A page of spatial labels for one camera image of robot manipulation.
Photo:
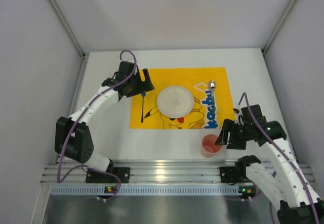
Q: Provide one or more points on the aluminium mounting rail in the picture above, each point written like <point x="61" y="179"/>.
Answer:
<point x="155" y="172"/>

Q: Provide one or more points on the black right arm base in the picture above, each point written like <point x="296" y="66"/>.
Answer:
<point x="231" y="175"/>

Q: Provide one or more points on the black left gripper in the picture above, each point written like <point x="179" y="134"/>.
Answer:
<point x="140" y="83"/>

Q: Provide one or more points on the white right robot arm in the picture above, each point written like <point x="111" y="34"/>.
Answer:
<point x="289" y="192"/>

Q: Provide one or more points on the blue plastic fork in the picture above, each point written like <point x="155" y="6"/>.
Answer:
<point x="142" y="110"/>

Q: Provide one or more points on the slotted grey cable duct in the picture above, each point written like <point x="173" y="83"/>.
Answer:
<point x="128" y="190"/>

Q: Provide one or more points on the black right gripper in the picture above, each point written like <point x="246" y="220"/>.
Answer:
<point x="233" y="135"/>

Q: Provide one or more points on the yellow Pikachu cloth placemat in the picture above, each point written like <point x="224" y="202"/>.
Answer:
<point x="196" y="81"/>

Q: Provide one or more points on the white bear plate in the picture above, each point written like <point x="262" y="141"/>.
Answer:
<point x="175" y="101"/>

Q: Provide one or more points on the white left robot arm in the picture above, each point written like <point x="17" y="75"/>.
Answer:
<point x="100" y="132"/>

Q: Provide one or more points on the pink plastic cup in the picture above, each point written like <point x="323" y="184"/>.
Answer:
<point x="208" y="147"/>

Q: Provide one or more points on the green handled metal spoon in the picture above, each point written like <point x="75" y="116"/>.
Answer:
<point x="211" y="98"/>

